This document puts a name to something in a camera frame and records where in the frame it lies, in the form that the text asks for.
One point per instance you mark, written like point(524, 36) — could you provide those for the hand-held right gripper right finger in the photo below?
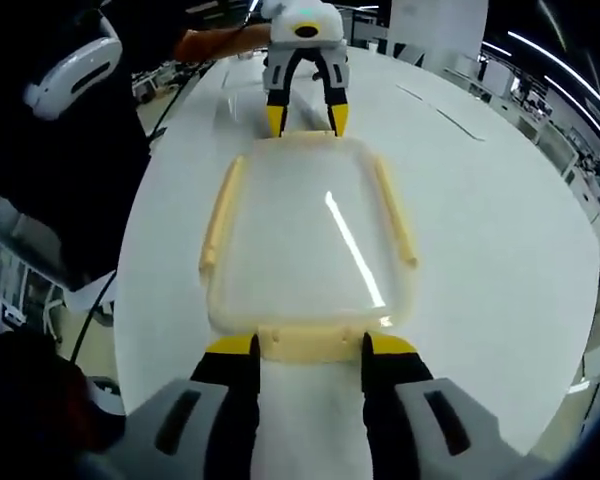
point(415, 415)

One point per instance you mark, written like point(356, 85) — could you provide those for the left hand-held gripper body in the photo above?
point(305, 17)

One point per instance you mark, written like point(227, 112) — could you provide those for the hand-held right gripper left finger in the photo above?
point(200, 415)

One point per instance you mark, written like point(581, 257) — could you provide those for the clear lid with yellow latches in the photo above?
point(305, 346)

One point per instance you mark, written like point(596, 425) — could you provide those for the white worn chest device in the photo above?
point(75, 70)

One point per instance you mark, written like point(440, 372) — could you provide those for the person's black-clad torso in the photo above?
point(80, 175)

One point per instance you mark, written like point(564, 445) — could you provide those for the row of white desks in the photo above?
point(555, 145)

